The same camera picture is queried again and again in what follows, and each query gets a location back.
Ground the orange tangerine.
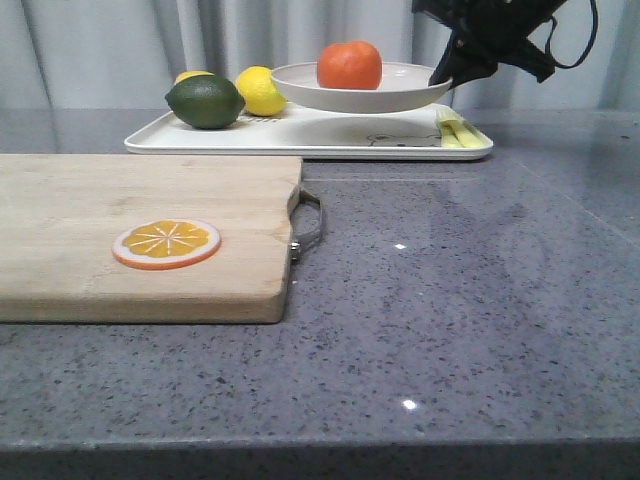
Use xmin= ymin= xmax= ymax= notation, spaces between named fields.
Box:
xmin=316 ymin=40 xmax=382 ymax=90

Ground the yellow lemon right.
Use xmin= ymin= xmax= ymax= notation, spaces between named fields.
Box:
xmin=235 ymin=66 xmax=287 ymax=117

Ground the dark green lime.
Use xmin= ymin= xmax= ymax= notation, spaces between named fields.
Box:
xmin=165 ymin=75 xmax=245 ymax=129

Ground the yellow lemon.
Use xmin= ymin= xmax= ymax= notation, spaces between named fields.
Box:
xmin=235 ymin=66 xmax=287 ymax=117
xmin=174 ymin=70 xmax=212 ymax=85

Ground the black cable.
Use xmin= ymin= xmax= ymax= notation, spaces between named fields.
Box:
xmin=543 ymin=0 xmax=600 ymax=70

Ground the white round plate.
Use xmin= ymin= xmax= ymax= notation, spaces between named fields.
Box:
xmin=271 ymin=62 xmax=452 ymax=114

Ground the yellow lemon left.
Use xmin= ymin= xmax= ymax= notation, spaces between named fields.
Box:
xmin=174 ymin=70 xmax=212 ymax=85

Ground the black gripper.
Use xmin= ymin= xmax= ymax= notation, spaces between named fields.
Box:
xmin=412 ymin=0 xmax=563 ymax=89

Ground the orange slice coaster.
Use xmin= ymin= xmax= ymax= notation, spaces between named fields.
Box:
xmin=111 ymin=219 xmax=222 ymax=270

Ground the grey curtain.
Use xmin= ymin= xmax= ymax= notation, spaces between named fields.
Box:
xmin=1 ymin=1 xmax=639 ymax=111

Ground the metal cutting board handle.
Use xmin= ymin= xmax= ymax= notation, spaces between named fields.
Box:
xmin=289 ymin=188 xmax=324 ymax=263

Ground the white rectangular tray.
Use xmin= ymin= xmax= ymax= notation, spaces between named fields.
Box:
xmin=124 ymin=104 xmax=494 ymax=161

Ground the wooden cutting board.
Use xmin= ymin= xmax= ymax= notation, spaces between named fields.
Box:
xmin=1 ymin=154 xmax=302 ymax=323

